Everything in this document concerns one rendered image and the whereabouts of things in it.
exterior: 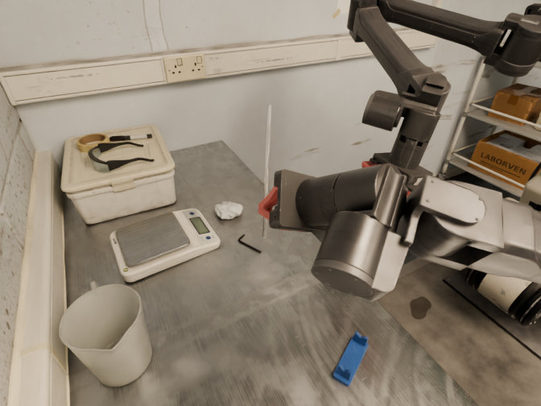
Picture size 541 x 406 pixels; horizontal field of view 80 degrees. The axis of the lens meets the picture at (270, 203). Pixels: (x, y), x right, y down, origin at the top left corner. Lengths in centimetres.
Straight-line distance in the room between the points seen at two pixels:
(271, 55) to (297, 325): 105
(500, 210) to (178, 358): 60
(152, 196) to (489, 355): 119
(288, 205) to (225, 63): 103
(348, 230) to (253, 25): 121
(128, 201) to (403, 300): 103
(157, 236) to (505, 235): 77
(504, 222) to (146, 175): 87
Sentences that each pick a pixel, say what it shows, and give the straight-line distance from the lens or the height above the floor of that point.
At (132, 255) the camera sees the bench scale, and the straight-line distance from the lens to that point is 88.
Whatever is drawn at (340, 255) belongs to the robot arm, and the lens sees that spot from 28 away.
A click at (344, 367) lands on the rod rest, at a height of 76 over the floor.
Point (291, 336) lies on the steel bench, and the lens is 73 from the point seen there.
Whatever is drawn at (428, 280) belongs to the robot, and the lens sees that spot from 146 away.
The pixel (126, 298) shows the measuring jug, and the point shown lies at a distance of 69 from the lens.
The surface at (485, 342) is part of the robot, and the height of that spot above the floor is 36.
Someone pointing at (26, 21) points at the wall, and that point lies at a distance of 129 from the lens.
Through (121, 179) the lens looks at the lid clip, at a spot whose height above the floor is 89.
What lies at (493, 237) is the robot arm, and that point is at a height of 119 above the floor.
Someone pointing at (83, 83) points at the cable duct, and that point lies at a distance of 127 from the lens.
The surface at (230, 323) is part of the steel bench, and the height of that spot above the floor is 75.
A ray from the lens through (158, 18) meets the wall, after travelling 131.
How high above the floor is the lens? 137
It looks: 36 degrees down
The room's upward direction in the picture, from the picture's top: straight up
